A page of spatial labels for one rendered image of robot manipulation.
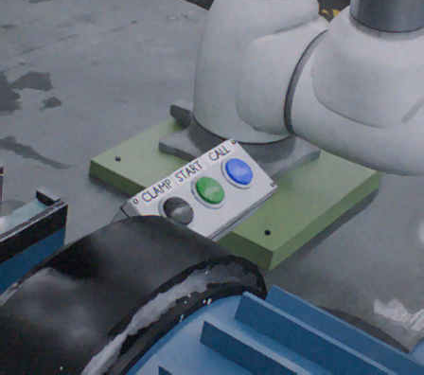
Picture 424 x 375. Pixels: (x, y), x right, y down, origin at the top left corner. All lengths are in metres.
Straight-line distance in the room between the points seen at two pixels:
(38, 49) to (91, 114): 0.24
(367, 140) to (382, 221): 0.23
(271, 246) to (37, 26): 0.76
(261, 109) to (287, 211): 0.14
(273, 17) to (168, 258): 1.00
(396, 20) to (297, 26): 0.17
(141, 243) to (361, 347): 0.08
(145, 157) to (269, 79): 0.24
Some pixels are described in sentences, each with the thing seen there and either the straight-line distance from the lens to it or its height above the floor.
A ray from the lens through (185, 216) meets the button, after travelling 0.89.
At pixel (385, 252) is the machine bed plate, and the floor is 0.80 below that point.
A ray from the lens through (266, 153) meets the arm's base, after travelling 1.41.
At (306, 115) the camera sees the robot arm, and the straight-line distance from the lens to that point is 1.30.
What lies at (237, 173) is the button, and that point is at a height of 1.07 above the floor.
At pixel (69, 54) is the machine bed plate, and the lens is 1.78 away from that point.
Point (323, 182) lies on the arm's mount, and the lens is 1.45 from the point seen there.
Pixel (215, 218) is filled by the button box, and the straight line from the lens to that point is 0.92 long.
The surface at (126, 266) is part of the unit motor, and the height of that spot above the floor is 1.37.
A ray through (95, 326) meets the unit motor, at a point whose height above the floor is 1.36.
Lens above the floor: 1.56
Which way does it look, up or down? 30 degrees down
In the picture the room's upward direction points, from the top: 10 degrees clockwise
